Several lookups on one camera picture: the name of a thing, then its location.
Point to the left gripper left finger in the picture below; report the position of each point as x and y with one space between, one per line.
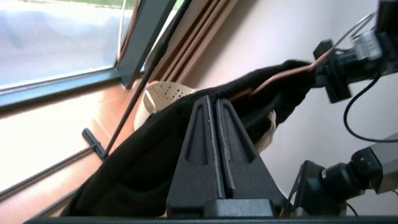
196 180

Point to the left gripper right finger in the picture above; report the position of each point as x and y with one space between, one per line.
248 177

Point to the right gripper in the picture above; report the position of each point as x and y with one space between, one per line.
339 68

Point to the black shorts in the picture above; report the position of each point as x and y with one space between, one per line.
140 161

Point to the white laundry basket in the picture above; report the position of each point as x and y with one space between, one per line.
161 96

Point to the black clothes rack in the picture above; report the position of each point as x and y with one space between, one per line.
136 93

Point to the beige curtain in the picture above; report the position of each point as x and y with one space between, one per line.
192 40

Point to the window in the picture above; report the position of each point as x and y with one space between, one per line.
62 46

